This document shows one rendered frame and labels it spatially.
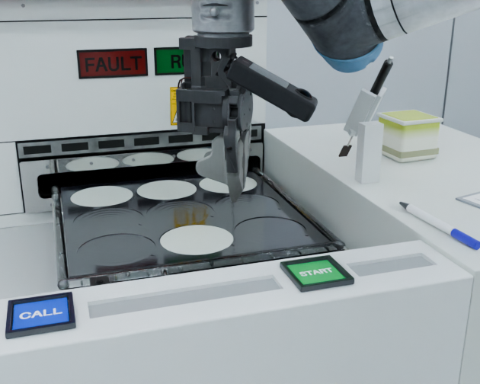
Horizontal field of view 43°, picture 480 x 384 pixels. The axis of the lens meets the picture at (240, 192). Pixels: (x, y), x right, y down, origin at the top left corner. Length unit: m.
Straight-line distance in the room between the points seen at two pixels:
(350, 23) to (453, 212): 0.26
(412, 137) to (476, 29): 2.31
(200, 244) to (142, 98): 0.37
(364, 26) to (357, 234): 0.29
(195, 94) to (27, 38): 0.41
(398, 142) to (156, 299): 0.52
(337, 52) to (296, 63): 2.05
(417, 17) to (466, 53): 2.54
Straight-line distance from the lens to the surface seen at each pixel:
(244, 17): 0.73
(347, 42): 0.73
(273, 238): 0.84
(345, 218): 0.88
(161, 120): 1.11
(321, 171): 0.94
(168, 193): 1.01
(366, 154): 0.86
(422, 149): 0.99
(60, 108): 1.09
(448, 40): 3.17
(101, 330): 0.53
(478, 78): 3.31
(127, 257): 0.80
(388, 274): 0.63
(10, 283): 0.95
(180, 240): 0.84
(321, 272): 0.61
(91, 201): 1.00
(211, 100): 0.74
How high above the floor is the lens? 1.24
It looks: 20 degrees down
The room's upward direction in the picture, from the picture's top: straight up
